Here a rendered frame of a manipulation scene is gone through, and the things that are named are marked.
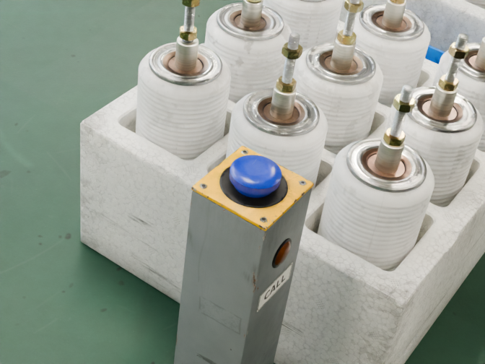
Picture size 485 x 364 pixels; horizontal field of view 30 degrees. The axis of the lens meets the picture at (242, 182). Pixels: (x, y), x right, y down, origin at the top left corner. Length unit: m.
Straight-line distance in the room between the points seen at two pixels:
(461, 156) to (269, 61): 0.23
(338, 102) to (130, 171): 0.23
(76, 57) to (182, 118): 0.50
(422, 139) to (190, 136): 0.24
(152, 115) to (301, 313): 0.25
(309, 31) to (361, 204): 0.32
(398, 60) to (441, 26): 0.28
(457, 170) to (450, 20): 0.40
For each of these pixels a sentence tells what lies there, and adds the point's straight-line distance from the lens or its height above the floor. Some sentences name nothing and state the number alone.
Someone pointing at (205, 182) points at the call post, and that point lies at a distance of 0.70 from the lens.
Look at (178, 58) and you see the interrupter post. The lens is 0.93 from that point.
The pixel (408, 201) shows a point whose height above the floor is 0.25.
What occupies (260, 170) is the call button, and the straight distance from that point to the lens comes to 0.69.
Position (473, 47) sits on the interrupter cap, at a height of 0.25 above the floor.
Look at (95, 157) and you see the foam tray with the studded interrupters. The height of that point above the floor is 0.14.
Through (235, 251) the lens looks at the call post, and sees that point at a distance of 0.70.
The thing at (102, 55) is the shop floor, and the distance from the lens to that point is 1.40.
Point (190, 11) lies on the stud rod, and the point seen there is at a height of 0.32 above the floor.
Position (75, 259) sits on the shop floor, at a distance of 1.07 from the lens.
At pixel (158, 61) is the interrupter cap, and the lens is 0.94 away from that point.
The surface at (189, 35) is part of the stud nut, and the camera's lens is 0.91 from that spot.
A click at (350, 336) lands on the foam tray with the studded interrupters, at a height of 0.10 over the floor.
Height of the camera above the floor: 0.77
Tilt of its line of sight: 41 degrees down
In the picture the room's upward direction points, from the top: 9 degrees clockwise
